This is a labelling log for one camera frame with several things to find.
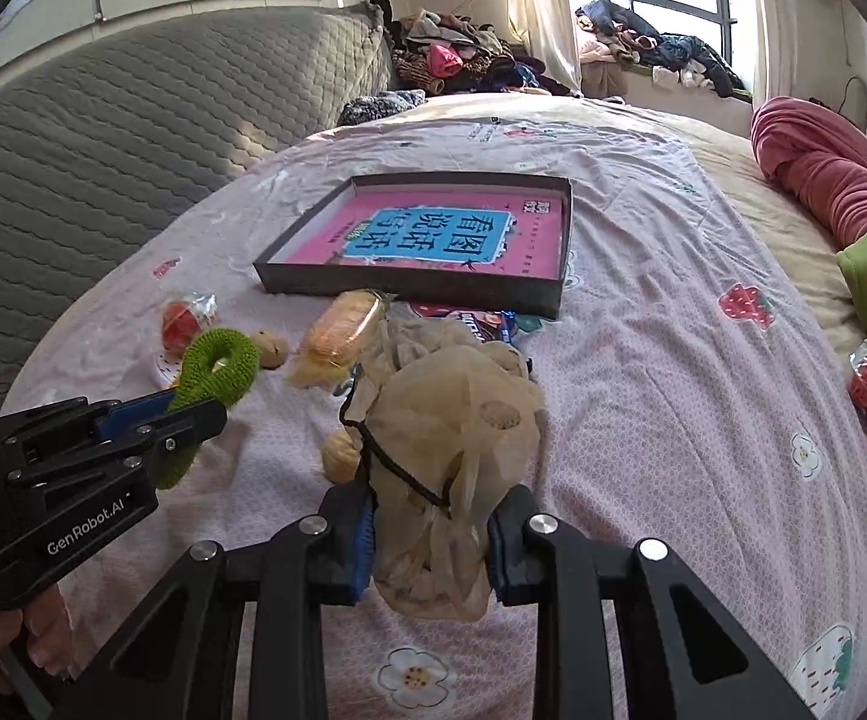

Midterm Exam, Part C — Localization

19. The pink rolled blanket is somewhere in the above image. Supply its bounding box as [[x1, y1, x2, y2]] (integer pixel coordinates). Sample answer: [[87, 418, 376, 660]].
[[751, 96, 867, 249]]

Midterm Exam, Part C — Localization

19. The dark knitted cloth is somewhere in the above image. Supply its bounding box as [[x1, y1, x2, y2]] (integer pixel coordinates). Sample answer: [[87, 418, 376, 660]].
[[337, 89, 427, 127]]

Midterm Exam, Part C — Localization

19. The person's left hand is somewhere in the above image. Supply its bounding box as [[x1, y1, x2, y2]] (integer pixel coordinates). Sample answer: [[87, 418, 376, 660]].
[[0, 585, 74, 694]]

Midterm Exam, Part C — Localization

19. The cream curtain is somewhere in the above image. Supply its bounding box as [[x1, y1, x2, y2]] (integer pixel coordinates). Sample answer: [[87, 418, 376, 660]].
[[484, 0, 580, 91]]

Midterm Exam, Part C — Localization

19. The walnut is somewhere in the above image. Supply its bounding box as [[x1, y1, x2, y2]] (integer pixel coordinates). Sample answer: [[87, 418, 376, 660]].
[[250, 330, 290, 371], [321, 427, 362, 486]]

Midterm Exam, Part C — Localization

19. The clothes pile on windowsill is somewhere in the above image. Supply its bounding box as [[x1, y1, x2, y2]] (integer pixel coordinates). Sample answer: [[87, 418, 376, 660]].
[[575, 0, 752, 101]]

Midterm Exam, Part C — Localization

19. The grey quilted headboard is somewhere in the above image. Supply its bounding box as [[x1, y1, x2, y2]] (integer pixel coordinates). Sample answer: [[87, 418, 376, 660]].
[[0, 4, 394, 409]]

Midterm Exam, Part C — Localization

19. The pink patterned bed sheet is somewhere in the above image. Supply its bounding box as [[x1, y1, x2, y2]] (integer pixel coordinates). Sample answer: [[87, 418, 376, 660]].
[[4, 117, 867, 718]]

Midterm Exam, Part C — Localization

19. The clothes pile by headboard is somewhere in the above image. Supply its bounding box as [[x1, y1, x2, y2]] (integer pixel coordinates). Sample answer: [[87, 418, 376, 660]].
[[368, 0, 578, 98]]

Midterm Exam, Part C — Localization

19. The small orange bread packet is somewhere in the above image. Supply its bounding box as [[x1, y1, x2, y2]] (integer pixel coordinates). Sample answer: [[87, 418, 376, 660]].
[[287, 289, 389, 388]]

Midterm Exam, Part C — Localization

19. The blue oreo cookie packet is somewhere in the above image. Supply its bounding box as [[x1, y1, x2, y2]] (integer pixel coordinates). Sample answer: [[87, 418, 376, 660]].
[[448, 310, 518, 344]]

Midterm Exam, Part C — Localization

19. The beige mesh drawstring pouch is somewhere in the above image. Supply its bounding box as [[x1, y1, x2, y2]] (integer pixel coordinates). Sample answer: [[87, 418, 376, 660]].
[[346, 319, 544, 621]]

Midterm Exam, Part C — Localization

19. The green crochet ring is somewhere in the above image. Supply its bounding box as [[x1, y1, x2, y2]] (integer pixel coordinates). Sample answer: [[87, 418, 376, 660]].
[[153, 326, 263, 491]]

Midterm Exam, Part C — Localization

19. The dark shallow box tray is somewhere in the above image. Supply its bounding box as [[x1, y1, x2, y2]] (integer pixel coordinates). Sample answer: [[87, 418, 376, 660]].
[[254, 171, 573, 319]]

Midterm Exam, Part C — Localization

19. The red toy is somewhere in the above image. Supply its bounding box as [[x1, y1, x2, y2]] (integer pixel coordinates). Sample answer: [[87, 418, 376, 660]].
[[160, 293, 217, 359]]

